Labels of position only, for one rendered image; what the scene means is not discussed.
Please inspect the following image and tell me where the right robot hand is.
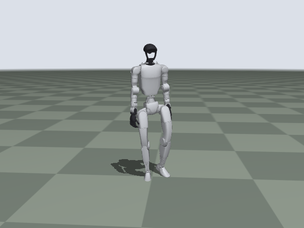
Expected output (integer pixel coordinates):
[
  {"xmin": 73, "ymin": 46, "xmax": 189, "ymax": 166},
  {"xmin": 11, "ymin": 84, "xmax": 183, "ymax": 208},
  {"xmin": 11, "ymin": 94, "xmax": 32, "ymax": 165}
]
[{"xmin": 130, "ymin": 108, "xmax": 139, "ymax": 128}]

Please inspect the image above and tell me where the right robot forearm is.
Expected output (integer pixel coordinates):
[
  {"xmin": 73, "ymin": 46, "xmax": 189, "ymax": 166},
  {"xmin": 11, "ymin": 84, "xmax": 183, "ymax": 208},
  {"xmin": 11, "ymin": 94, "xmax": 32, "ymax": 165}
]
[{"xmin": 130, "ymin": 88, "xmax": 138, "ymax": 113}]

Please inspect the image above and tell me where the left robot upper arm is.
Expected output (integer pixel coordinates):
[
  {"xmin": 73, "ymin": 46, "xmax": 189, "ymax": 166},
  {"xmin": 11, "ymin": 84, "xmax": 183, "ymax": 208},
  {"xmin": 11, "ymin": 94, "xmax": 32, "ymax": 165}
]
[{"xmin": 161, "ymin": 65, "xmax": 170, "ymax": 91}]

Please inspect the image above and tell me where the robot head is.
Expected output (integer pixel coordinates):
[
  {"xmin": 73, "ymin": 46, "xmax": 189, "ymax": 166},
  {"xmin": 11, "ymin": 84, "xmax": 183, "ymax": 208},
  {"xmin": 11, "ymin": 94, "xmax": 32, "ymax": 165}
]
[{"xmin": 143, "ymin": 44, "xmax": 157, "ymax": 66}]

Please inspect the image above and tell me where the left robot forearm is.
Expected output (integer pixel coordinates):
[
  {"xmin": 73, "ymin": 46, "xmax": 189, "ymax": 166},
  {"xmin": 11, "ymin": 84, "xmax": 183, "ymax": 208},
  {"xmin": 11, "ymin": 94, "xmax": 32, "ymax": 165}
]
[{"xmin": 163, "ymin": 90, "xmax": 171, "ymax": 105}]

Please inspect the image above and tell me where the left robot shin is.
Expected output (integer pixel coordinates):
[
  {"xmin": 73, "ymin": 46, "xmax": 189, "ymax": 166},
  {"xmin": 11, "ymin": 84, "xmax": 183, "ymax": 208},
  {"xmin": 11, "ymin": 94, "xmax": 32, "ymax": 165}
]
[{"xmin": 159, "ymin": 142, "xmax": 171, "ymax": 168}]

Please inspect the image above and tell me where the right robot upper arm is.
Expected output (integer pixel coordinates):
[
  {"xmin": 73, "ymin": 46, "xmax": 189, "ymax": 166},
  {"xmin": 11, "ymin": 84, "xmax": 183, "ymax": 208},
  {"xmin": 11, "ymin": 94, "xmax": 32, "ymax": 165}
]
[{"xmin": 131, "ymin": 66, "xmax": 141, "ymax": 94}]

